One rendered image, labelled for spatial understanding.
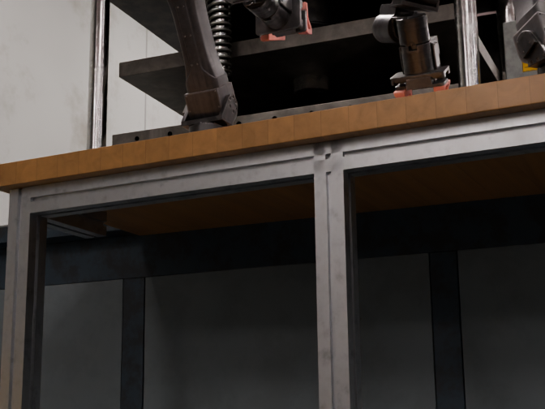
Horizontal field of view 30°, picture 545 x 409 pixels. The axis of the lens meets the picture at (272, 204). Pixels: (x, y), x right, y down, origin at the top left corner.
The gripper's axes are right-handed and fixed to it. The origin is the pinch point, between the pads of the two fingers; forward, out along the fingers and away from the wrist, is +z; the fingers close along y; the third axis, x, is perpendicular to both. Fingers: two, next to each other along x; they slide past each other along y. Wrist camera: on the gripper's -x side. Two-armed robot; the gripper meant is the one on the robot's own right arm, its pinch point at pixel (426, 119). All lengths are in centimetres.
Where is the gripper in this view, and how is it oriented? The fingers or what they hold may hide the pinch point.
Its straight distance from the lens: 195.6
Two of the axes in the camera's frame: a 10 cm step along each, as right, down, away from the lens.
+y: -9.2, 0.9, 3.7
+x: -3.3, 3.0, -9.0
